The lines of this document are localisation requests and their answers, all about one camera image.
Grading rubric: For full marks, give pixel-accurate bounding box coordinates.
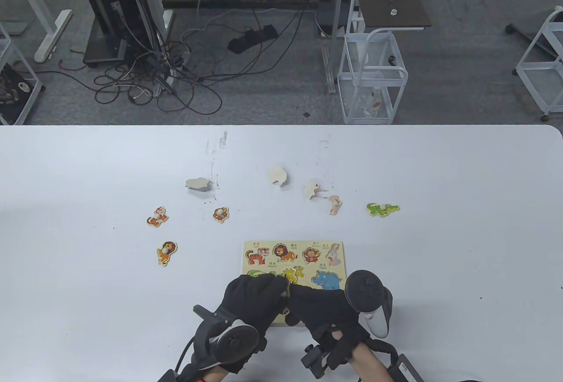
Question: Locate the person's left hand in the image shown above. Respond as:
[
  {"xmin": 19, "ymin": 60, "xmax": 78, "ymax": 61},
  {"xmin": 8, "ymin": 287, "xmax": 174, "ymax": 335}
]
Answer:
[{"xmin": 219, "ymin": 273, "xmax": 291, "ymax": 374}]

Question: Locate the person's right hand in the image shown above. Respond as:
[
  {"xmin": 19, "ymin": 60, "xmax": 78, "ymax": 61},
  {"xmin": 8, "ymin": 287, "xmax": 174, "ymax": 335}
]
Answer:
[{"xmin": 284, "ymin": 283, "xmax": 372, "ymax": 369}]

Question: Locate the giraffe puzzle piece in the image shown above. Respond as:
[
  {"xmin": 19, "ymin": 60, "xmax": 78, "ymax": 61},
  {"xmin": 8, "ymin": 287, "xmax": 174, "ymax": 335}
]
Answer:
[{"xmin": 281, "ymin": 267, "xmax": 305, "ymax": 297}]

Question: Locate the wooden animal puzzle frame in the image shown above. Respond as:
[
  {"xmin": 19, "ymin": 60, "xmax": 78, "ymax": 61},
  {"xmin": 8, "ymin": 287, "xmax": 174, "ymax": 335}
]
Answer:
[{"xmin": 243, "ymin": 240, "xmax": 348, "ymax": 327}]

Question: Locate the lion puzzle piece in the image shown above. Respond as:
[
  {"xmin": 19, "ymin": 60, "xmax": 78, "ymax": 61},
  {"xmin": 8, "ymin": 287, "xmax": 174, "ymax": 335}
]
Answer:
[{"xmin": 157, "ymin": 241, "xmax": 178, "ymax": 267}]

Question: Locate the green crocodile puzzle piece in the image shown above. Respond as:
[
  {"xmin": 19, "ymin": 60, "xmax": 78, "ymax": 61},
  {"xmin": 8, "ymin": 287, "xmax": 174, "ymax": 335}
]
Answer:
[{"xmin": 366, "ymin": 202, "xmax": 401, "ymax": 217}]

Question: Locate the tiger puzzle piece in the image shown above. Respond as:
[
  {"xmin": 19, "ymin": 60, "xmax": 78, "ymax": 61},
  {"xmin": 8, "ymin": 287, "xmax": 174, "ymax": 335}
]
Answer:
[{"xmin": 146, "ymin": 206, "xmax": 169, "ymax": 227}]

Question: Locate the person's left forearm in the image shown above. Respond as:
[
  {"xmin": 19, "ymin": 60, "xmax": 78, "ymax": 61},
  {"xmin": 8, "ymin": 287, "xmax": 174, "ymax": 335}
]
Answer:
[{"xmin": 200, "ymin": 364, "xmax": 234, "ymax": 382}]

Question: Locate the person's right forearm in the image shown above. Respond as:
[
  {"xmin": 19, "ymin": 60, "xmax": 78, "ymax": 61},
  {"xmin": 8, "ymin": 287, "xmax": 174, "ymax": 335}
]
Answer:
[{"xmin": 347, "ymin": 342, "xmax": 396, "ymax": 382}]

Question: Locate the black grey hand controller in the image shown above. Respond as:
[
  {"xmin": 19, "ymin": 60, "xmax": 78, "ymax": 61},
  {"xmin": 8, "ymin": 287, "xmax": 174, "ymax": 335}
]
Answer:
[
  {"xmin": 193, "ymin": 304, "xmax": 261, "ymax": 367},
  {"xmin": 344, "ymin": 270, "xmax": 393, "ymax": 338}
]

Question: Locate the clear spray bottle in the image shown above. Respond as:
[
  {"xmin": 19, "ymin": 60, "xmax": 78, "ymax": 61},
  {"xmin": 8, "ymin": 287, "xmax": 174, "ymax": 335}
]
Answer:
[{"xmin": 364, "ymin": 87, "xmax": 382, "ymax": 119}]

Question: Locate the white metal trolley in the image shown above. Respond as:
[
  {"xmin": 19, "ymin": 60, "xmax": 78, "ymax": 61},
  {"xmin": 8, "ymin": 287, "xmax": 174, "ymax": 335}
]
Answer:
[
  {"xmin": 514, "ymin": 6, "xmax": 563, "ymax": 121},
  {"xmin": 337, "ymin": 0, "xmax": 409, "ymax": 126},
  {"xmin": 0, "ymin": 22, "xmax": 43, "ymax": 126}
]

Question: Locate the white power strip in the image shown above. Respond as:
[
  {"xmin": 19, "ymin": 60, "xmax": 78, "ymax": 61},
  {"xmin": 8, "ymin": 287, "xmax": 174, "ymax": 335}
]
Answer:
[{"xmin": 152, "ymin": 72, "xmax": 176, "ymax": 98}]

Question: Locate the black power strip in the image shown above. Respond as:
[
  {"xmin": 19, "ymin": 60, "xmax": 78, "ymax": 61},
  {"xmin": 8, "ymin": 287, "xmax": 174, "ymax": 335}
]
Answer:
[{"xmin": 227, "ymin": 24, "xmax": 279, "ymax": 55}]

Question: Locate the dark patterned bag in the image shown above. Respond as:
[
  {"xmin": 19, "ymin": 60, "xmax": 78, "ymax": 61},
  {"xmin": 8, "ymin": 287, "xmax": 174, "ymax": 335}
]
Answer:
[{"xmin": 0, "ymin": 63, "xmax": 36, "ymax": 125}]

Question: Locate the black chair leg with caster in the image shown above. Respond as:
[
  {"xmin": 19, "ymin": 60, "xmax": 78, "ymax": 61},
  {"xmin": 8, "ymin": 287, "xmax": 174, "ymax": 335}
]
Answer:
[{"xmin": 505, "ymin": 22, "xmax": 556, "ymax": 58}]

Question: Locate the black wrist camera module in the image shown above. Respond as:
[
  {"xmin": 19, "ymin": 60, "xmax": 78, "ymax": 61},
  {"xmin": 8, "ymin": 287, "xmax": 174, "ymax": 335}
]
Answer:
[{"xmin": 300, "ymin": 329, "xmax": 341, "ymax": 379}]

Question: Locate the thin black cable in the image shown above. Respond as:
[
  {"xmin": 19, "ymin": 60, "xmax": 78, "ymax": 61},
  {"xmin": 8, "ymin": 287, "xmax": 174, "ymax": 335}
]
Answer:
[{"xmin": 174, "ymin": 336, "xmax": 197, "ymax": 374}]

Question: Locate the tangle of black cables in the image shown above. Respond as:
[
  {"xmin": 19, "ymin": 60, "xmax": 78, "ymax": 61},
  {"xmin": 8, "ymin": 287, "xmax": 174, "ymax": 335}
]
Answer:
[{"xmin": 57, "ymin": 26, "xmax": 224, "ymax": 116}]

